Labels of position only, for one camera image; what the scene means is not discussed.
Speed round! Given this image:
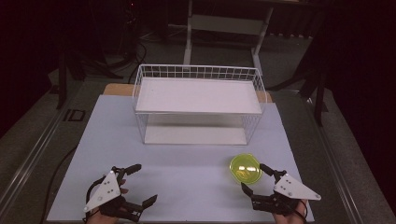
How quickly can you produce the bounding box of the white wire shelf rack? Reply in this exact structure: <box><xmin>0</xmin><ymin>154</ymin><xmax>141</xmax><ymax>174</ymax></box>
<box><xmin>132</xmin><ymin>63</ymin><xmax>269</xmax><ymax>147</ymax></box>

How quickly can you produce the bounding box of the bundle of black cables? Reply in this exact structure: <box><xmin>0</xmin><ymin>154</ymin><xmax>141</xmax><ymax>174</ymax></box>
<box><xmin>78</xmin><ymin>36</ymin><xmax>148</xmax><ymax>85</ymax></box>

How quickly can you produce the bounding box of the person's right hand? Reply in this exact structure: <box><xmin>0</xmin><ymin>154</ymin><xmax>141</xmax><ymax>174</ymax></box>
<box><xmin>273</xmin><ymin>200</ymin><xmax>309</xmax><ymax>224</ymax></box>

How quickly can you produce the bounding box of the metal floor rail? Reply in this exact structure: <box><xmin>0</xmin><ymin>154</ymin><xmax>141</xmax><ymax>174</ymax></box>
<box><xmin>303</xmin><ymin>94</ymin><xmax>366</xmax><ymax>224</ymax></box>
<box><xmin>0</xmin><ymin>104</ymin><xmax>78</xmax><ymax>214</ymax></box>

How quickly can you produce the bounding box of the white desk frame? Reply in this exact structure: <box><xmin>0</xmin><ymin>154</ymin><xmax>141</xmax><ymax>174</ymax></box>
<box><xmin>182</xmin><ymin>0</ymin><xmax>276</xmax><ymax>77</ymax></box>

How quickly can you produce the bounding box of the black floor bracket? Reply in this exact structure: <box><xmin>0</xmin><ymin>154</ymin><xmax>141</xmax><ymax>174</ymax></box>
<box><xmin>63</xmin><ymin>108</ymin><xmax>86</xmax><ymax>122</ymax></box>

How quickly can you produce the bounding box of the person's left hand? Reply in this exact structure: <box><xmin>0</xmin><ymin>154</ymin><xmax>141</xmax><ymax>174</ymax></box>
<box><xmin>86</xmin><ymin>178</ymin><xmax>130</xmax><ymax>224</ymax></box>

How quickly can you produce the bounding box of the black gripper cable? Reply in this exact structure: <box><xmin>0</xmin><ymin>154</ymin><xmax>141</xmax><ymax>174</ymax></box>
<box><xmin>84</xmin><ymin>175</ymin><xmax>108</xmax><ymax>213</ymax></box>
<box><xmin>292</xmin><ymin>201</ymin><xmax>309</xmax><ymax>224</ymax></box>

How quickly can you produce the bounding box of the pale grey table mat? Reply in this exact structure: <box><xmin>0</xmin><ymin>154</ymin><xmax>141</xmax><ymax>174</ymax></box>
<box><xmin>46</xmin><ymin>94</ymin><xmax>316</xmax><ymax>224</ymax></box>

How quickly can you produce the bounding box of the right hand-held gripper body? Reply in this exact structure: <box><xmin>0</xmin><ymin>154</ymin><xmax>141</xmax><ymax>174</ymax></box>
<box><xmin>251</xmin><ymin>173</ymin><xmax>322</xmax><ymax>217</ymax></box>

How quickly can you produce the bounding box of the black metal stand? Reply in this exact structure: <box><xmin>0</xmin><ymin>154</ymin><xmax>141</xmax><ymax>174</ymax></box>
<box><xmin>56</xmin><ymin>43</ymin><xmax>86</xmax><ymax>110</ymax></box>
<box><xmin>266</xmin><ymin>27</ymin><xmax>329</xmax><ymax>128</ymax></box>

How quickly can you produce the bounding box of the yellow-green translucent bowl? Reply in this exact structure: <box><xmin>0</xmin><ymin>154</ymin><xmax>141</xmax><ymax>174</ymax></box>
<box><xmin>229</xmin><ymin>152</ymin><xmax>263</xmax><ymax>187</ymax></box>

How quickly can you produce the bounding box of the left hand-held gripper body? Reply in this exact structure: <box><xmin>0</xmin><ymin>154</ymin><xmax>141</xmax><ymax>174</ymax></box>
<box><xmin>82</xmin><ymin>165</ymin><xmax>144</xmax><ymax>223</ymax></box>

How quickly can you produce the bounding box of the wooden table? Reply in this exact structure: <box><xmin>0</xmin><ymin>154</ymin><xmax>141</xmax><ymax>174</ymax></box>
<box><xmin>102</xmin><ymin>82</ymin><xmax>274</xmax><ymax>104</ymax></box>

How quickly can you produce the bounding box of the black floor cable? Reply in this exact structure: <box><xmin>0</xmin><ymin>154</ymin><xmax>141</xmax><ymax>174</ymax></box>
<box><xmin>39</xmin><ymin>145</ymin><xmax>78</xmax><ymax>224</ymax></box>

